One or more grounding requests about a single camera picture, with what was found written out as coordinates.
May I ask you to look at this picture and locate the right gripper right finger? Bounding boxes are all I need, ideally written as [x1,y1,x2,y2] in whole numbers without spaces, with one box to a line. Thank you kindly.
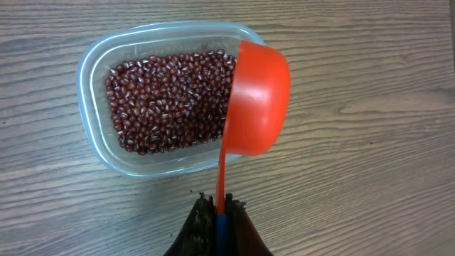
[225,193,273,256]

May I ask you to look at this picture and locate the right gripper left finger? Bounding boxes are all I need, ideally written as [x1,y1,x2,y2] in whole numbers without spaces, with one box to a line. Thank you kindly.
[164,193,216,256]

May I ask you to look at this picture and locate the red measuring scoop blue handle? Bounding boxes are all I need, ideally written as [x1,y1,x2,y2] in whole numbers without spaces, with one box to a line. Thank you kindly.
[215,41,291,255]

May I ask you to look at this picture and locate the red adzuki beans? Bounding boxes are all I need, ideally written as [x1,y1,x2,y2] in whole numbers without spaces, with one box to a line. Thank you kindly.
[105,49,237,155]

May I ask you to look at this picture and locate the clear plastic food container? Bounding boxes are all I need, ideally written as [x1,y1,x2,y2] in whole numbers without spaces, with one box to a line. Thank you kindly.
[76,21,265,178]

